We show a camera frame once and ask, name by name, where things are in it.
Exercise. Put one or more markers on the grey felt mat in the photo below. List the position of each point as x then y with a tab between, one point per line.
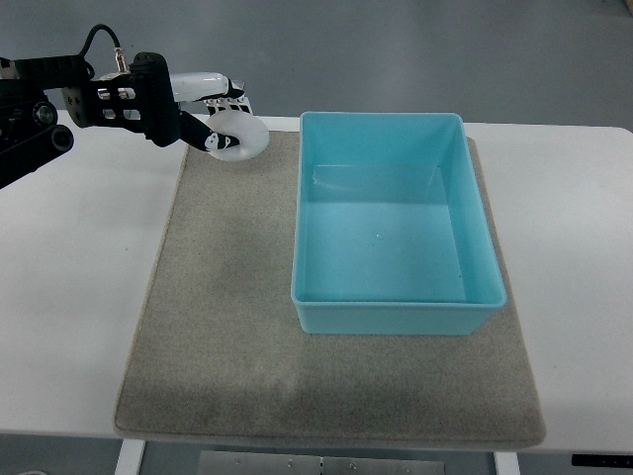
219	353

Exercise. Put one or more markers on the white bunny toy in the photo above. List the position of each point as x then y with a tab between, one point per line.
235	136

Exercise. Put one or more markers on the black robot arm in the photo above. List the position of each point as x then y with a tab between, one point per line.
31	135

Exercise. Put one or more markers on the metal table crossbar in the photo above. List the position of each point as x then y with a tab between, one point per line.
225	462

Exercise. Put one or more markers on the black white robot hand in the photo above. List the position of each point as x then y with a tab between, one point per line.
175	107

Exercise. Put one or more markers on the black table control panel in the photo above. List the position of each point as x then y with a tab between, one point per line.
602	460

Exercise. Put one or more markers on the blue plastic box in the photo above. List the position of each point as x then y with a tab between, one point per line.
392	235

